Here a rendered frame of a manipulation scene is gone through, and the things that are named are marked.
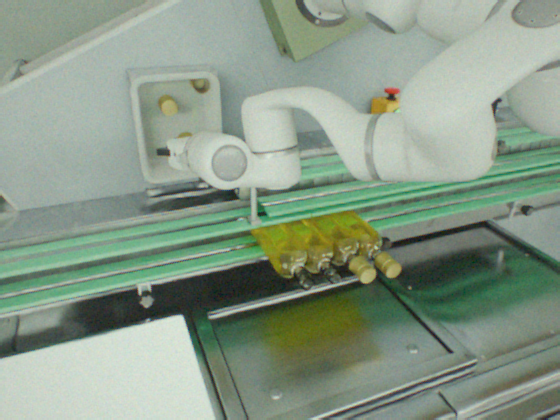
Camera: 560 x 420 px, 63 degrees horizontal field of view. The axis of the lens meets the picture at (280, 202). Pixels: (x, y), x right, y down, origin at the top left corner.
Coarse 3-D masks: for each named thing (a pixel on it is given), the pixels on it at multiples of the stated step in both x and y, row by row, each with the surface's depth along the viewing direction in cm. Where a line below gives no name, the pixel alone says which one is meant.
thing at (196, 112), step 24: (192, 72) 90; (144, 96) 95; (192, 96) 99; (216, 96) 94; (144, 120) 97; (168, 120) 99; (192, 120) 101; (216, 120) 96; (144, 144) 92; (144, 168) 94; (168, 168) 100
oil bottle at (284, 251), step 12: (264, 228) 97; (276, 228) 97; (264, 240) 96; (276, 240) 93; (288, 240) 93; (264, 252) 98; (276, 252) 90; (288, 252) 89; (300, 252) 89; (276, 264) 91; (288, 264) 88; (288, 276) 89
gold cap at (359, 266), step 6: (354, 258) 89; (360, 258) 89; (354, 264) 88; (360, 264) 88; (366, 264) 87; (354, 270) 88; (360, 270) 87; (366, 270) 86; (372, 270) 87; (360, 276) 86; (366, 276) 87; (372, 276) 87; (366, 282) 87
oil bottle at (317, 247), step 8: (288, 224) 99; (296, 224) 99; (304, 224) 99; (296, 232) 96; (304, 232) 96; (312, 232) 96; (304, 240) 93; (312, 240) 93; (320, 240) 93; (304, 248) 92; (312, 248) 91; (320, 248) 91; (328, 248) 91; (312, 256) 90; (320, 256) 90; (328, 256) 90; (312, 264) 90; (312, 272) 92; (320, 272) 92
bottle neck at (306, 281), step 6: (300, 264) 88; (294, 270) 87; (300, 270) 86; (306, 270) 86; (294, 276) 87; (300, 276) 85; (306, 276) 84; (312, 276) 85; (300, 282) 85; (306, 282) 86; (312, 282) 85; (306, 288) 85
